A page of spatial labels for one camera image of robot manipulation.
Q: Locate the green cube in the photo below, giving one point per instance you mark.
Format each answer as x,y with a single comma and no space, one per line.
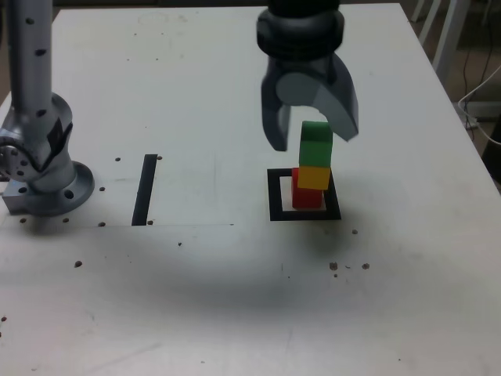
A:
315,152

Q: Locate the black tape square outline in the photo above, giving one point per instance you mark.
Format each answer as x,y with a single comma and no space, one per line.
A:
303,215

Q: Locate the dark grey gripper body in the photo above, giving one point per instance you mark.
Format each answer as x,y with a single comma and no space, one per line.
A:
301,66

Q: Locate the thick white table leg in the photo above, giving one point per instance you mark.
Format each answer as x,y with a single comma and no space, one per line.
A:
450,35

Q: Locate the black tape strip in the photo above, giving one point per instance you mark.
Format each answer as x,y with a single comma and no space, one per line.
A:
144,192

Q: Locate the yellow cube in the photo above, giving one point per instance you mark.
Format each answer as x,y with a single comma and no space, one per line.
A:
313,179

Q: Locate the thin white furniture leg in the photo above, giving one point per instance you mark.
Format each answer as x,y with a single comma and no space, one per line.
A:
430,19
418,9

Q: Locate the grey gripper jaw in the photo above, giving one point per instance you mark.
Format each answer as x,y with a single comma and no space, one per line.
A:
336,105
276,125

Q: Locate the red cube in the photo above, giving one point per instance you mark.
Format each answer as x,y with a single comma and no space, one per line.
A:
307,199

